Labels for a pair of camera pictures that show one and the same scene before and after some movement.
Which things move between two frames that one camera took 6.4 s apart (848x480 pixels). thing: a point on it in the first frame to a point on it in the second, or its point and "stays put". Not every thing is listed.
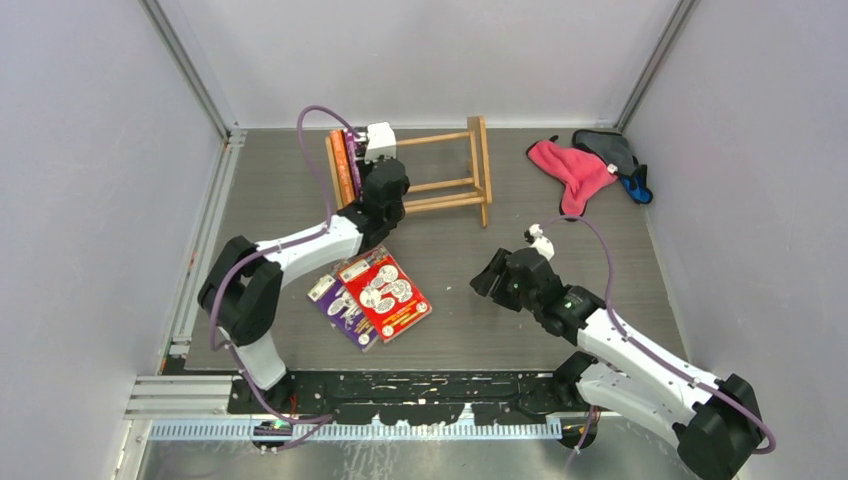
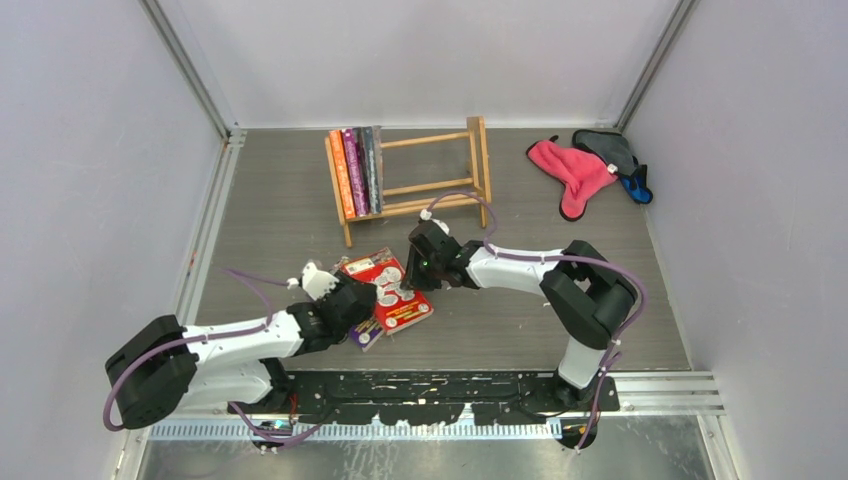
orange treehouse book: x=343 y=167 stays put
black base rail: x=417 y=398 stays put
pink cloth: x=581 y=171 stays put
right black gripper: x=484 y=282 to x=412 y=280
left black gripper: x=371 y=168 to x=344 y=280
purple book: x=351 y=140 stays put
